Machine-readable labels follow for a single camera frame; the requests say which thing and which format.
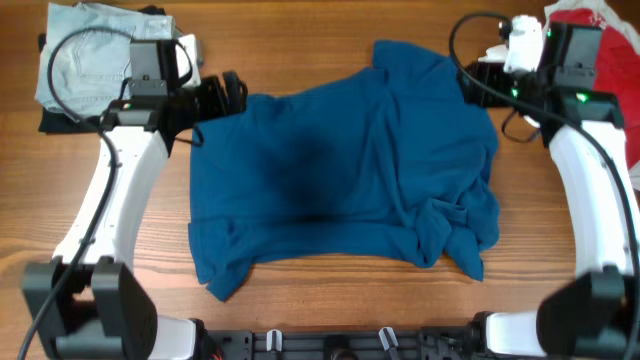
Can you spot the blue t-shirt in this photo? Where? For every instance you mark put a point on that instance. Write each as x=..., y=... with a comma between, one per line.
x=389, y=162

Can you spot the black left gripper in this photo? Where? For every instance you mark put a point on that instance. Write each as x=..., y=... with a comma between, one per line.
x=234, y=92

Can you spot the white garment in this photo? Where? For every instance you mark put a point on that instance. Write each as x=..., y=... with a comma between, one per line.
x=608, y=13

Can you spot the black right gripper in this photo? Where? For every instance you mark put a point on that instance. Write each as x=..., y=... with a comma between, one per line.
x=478, y=96

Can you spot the red garment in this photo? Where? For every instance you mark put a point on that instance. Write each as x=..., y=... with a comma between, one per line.
x=617, y=68

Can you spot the black folded garment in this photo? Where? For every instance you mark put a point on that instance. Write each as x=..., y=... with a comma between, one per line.
x=65, y=122

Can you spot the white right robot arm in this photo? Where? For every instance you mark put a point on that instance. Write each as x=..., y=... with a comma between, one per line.
x=547, y=75

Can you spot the light blue folded jeans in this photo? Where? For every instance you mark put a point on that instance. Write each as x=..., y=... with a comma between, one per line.
x=90, y=55

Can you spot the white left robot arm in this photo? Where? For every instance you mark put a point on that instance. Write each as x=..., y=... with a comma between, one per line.
x=86, y=302

